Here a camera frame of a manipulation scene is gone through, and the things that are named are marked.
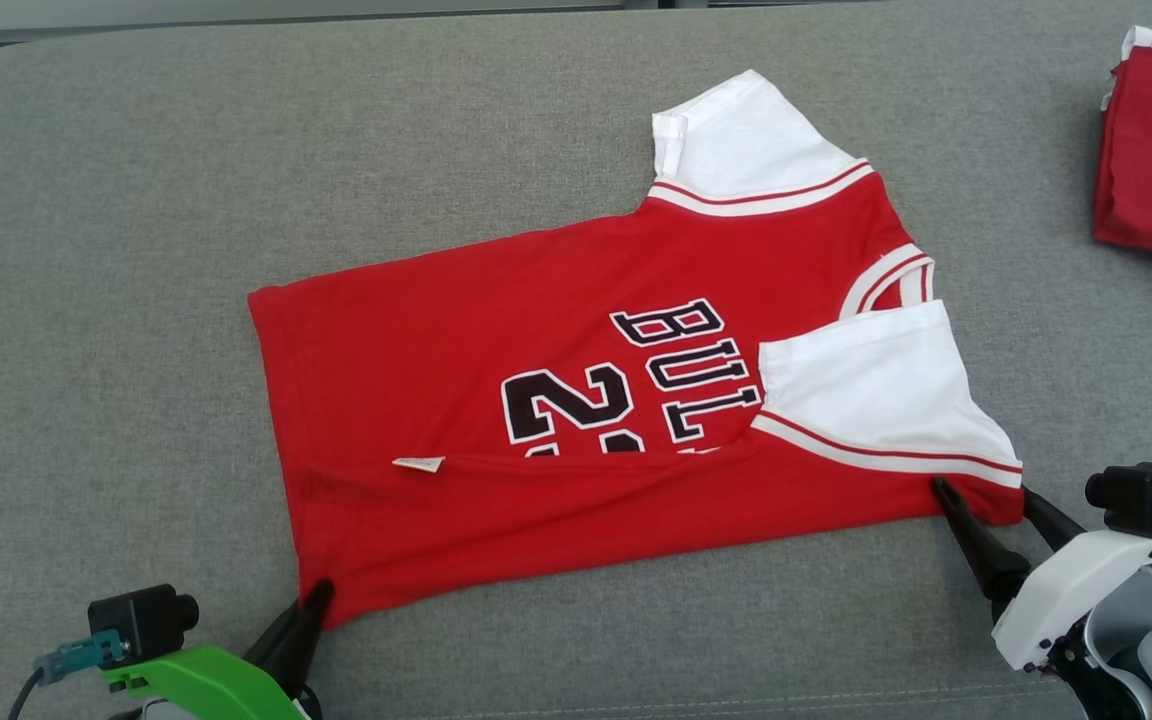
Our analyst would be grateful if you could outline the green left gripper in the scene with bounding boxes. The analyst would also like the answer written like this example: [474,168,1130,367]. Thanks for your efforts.
[100,577,336,720]

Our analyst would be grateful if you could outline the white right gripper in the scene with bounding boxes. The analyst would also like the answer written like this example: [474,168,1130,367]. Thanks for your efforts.
[930,476,1152,671]

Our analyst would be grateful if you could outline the red Bulls 23 jersey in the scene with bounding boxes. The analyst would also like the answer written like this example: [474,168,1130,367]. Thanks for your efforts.
[247,69,1028,632]

